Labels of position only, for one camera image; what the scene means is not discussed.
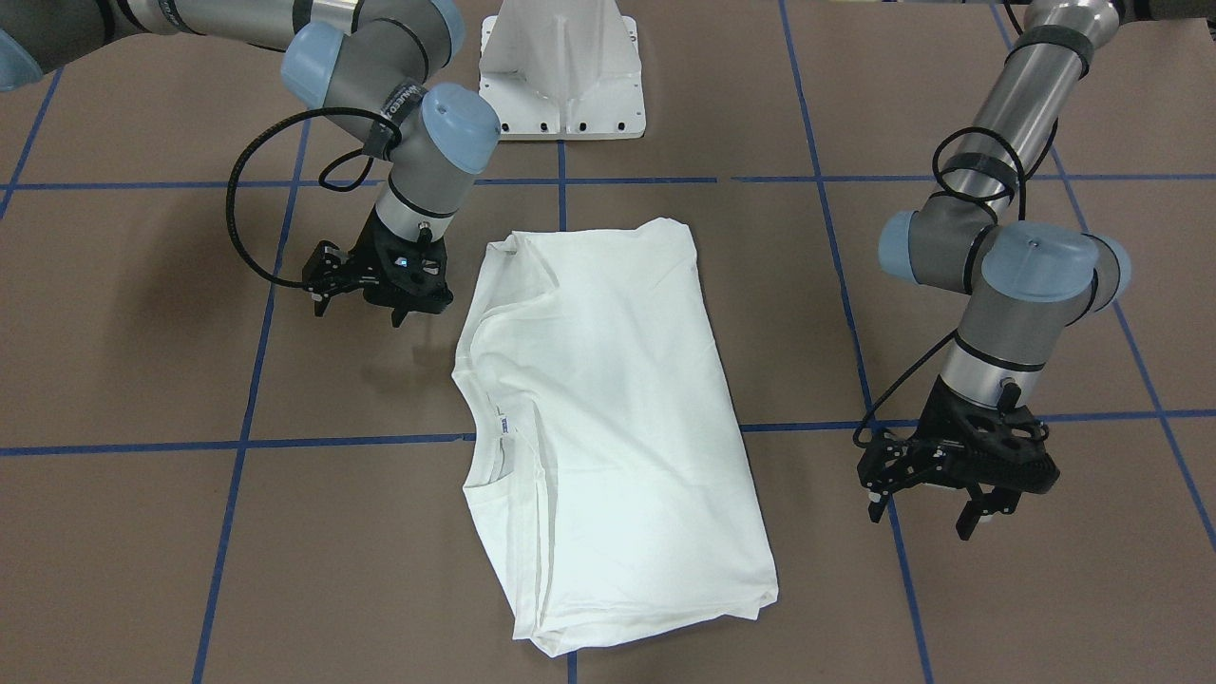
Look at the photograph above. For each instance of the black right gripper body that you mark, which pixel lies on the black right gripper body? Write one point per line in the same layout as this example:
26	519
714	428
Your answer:
364	261

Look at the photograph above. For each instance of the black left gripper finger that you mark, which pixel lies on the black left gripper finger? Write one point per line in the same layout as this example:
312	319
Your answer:
981	505

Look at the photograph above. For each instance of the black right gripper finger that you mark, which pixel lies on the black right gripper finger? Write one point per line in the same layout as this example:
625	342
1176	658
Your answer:
398	315

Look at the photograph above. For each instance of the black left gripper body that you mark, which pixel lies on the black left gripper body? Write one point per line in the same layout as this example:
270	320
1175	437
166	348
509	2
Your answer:
929	439

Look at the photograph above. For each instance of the white printed t-shirt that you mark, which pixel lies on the white printed t-shirt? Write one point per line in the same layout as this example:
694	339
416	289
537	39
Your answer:
609	484

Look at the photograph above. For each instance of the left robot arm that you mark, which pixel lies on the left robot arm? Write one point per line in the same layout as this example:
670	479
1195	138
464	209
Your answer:
1026	281

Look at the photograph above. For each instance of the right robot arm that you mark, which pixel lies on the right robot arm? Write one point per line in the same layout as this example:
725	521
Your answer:
364	65

